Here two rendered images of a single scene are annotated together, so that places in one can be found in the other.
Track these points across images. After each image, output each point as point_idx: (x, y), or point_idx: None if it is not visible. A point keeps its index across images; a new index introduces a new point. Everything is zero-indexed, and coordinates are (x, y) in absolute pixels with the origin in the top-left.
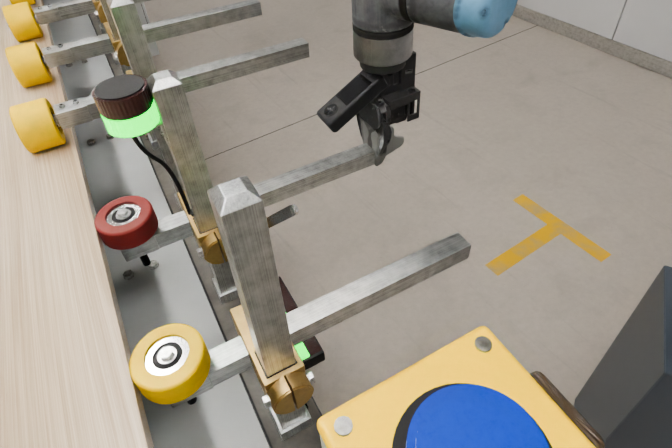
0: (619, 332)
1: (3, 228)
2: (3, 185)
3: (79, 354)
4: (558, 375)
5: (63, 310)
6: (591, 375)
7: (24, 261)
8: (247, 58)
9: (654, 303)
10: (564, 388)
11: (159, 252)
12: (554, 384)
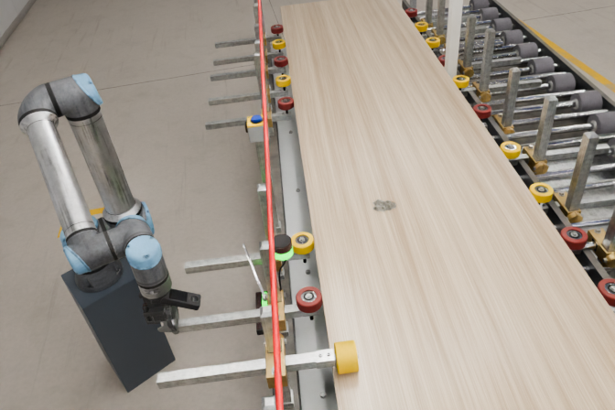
0: (103, 347)
1: (362, 307)
2: (368, 338)
3: (329, 248)
4: (122, 408)
5: (334, 263)
6: (119, 373)
7: (350, 287)
8: (205, 368)
9: (102, 307)
10: (126, 400)
11: (318, 405)
12: (129, 404)
